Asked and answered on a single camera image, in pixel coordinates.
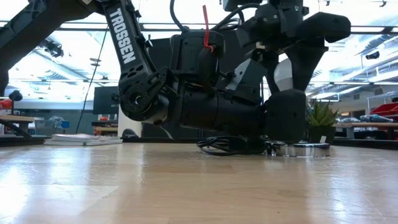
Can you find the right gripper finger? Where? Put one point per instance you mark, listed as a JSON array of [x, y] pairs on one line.
[[303, 65], [270, 73]]

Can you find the chrome lamp base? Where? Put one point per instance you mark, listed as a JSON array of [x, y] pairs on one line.
[[304, 151]]

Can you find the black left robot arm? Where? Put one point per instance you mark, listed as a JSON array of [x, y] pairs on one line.
[[136, 81]]

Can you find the potted green succulent plant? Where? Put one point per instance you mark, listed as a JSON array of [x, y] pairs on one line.
[[321, 116]]

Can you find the wooden workbench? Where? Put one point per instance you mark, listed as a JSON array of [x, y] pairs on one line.
[[15, 118], [367, 125]]

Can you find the white cylinder container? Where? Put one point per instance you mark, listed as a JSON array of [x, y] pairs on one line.
[[126, 129]]

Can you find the black computer monitor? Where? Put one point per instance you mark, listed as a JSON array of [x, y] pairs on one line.
[[104, 99]]

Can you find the small blue box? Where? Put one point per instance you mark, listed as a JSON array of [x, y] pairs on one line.
[[64, 124]]

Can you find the black ceiling spotlight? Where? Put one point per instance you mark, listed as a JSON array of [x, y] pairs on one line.
[[49, 46]]

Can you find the black desk lamp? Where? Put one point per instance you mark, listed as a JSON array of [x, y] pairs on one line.
[[15, 96]]

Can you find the small red object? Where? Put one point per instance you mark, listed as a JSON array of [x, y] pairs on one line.
[[5, 104]]

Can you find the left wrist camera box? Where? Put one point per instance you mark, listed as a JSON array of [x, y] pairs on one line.
[[248, 74]]

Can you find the black aluminium table frame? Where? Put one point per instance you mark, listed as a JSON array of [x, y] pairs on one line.
[[161, 140]]

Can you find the black ceiling camera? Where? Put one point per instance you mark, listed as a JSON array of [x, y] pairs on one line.
[[372, 55]]

